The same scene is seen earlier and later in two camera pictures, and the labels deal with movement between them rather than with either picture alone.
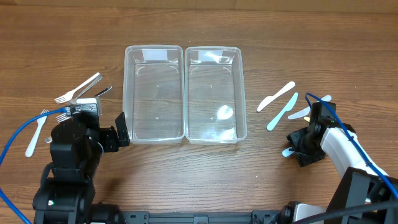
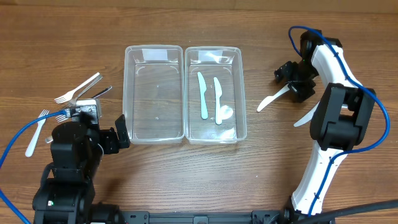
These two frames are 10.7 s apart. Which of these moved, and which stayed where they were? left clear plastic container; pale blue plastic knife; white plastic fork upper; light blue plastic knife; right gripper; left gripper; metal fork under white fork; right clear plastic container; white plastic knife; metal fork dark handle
Moved: light blue plastic knife; pale blue plastic knife; right gripper
Stayed: white plastic fork upper; metal fork under white fork; left gripper; metal fork dark handle; left clear plastic container; white plastic knife; right clear plastic container
